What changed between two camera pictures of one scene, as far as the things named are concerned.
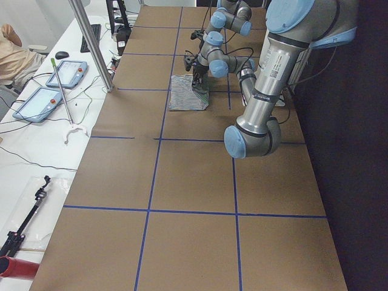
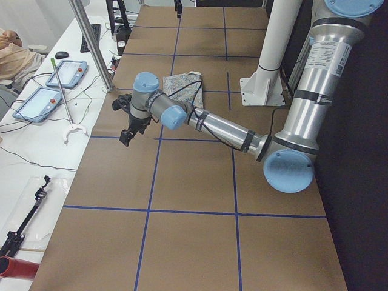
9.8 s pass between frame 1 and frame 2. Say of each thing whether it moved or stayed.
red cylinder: stayed
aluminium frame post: stayed
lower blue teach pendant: stayed
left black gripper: moved
